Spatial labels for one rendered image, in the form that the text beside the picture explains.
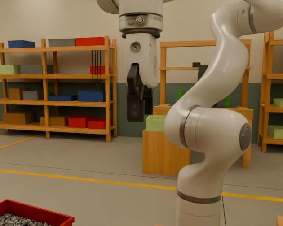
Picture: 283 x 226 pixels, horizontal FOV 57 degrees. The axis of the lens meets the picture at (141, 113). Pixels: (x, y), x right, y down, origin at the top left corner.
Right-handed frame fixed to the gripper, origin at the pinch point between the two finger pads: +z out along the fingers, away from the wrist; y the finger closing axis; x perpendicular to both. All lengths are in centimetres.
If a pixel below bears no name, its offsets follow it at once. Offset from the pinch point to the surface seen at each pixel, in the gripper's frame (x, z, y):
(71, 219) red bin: 28, 38, 21
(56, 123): 301, 96, 477
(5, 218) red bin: 54, 42, 23
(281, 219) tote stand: -46, 51, 59
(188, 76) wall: 10, -11, 518
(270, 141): -140, 108, 449
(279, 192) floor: -109, 129, 275
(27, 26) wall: 399, -130, 532
